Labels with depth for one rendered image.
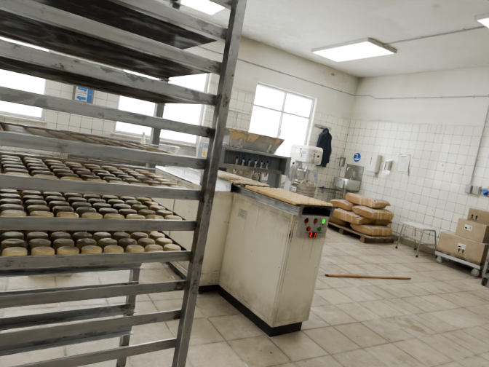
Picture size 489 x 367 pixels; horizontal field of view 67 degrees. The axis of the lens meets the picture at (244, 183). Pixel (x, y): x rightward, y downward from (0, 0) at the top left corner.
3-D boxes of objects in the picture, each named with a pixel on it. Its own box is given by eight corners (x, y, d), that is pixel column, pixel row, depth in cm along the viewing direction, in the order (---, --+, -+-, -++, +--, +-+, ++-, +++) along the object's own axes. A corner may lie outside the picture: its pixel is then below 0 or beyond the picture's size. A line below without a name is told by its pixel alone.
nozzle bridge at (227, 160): (193, 182, 301) (199, 140, 297) (261, 188, 343) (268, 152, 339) (212, 190, 274) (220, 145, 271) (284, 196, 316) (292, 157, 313)
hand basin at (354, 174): (370, 211, 709) (382, 155, 698) (356, 210, 689) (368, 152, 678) (334, 199, 793) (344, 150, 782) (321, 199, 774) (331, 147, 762)
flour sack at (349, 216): (327, 215, 659) (328, 205, 657) (342, 215, 683) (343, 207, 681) (359, 226, 600) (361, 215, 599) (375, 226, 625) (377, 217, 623)
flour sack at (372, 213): (370, 220, 589) (372, 210, 587) (349, 213, 622) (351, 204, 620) (395, 221, 631) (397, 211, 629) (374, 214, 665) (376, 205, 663)
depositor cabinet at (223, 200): (139, 244, 386) (151, 165, 377) (199, 243, 428) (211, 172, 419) (195, 296, 283) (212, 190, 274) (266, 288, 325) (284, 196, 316)
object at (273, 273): (215, 294, 295) (233, 184, 285) (249, 290, 315) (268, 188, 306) (269, 340, 238) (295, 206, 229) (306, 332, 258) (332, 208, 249)
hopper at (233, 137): (209, 143, 300) (212, 125, 299) (263, 151, 333) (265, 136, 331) (228, 146, 277) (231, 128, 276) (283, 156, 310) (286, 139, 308)
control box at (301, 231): (295, 236, 234) (298, 215, 233) (320, 236, 249) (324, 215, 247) (298, 237, 232) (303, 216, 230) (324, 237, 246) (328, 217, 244)
